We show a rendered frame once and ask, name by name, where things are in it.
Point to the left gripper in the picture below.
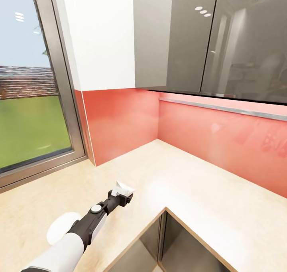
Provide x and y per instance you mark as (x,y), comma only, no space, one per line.
(119,200)

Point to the cabinet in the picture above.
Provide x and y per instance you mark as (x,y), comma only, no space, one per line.
(182,252)
(223,48)
(144,255)

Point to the paper coffee filter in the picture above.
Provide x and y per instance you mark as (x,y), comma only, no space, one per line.
(124,186)

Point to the saucer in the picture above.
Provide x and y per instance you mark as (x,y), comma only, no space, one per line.
(61,226)

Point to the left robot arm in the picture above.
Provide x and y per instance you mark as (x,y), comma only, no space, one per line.
(65,254)

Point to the fixed window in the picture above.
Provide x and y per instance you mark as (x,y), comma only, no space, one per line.
(40,126)

